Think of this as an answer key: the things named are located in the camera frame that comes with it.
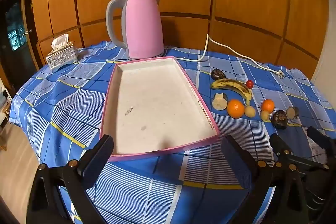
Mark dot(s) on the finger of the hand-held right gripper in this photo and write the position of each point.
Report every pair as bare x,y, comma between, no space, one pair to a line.
319,138
277,144

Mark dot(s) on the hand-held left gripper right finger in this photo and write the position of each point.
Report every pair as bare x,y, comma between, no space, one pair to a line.
236,158

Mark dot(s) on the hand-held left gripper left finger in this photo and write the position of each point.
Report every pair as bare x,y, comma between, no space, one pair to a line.
98,158

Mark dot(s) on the dark water chestnut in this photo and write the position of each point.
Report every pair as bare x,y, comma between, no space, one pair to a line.
279,119
217,74

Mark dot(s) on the small yellow longan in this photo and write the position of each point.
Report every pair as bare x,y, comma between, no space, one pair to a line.
250,111
264,115

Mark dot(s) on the cut water chestnut half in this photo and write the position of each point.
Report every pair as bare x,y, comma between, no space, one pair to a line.
219,102
292,112

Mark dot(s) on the small orange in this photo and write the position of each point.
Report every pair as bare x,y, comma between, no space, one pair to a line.
267,105

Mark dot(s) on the large orange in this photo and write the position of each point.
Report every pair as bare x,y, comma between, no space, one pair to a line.
235,109

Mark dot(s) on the red cherry tomato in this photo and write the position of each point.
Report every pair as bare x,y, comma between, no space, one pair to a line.
249,83

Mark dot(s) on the spotted yellow banana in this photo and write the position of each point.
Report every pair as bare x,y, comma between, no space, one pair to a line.
231,84

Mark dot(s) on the pink shallow tray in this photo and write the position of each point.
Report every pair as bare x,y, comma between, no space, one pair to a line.
157,103

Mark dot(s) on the blue plaid tablecloth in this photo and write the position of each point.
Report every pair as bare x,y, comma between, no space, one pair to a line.
78,108

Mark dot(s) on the wooden furniture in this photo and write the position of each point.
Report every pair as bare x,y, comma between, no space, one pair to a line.
5,109

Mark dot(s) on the silver tissue box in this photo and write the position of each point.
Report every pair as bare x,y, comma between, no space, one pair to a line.
63,58

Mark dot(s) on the dark door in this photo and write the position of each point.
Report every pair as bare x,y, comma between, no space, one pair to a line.
15,56

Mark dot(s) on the pink electric kettle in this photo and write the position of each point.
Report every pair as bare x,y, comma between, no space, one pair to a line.
141,27

